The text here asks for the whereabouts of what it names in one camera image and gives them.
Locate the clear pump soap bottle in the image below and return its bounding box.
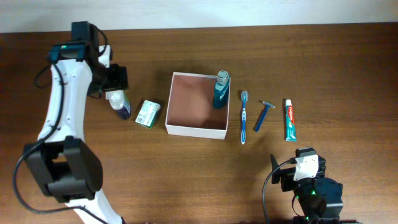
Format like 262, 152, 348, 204
106, 90, 131, 120

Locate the toothpaste tube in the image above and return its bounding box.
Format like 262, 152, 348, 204
285, 100, 297, 142

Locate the green white soap box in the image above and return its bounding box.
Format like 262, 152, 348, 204
135, 100, 160, 129

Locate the blue disposable razor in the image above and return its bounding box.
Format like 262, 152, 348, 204
254, 101, 275, 132

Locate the blue white toothbrush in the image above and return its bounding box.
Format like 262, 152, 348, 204
241, 90, 248, 144

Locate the teal mouthwash bottle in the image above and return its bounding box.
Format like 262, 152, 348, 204
213, 70, 230, 109

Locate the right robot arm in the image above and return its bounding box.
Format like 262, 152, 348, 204
271, 148, 343, 223

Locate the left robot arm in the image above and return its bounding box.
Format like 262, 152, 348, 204
17, 21, 128, 223

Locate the white cardboard box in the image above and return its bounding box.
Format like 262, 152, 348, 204
165, 72, 230, 139

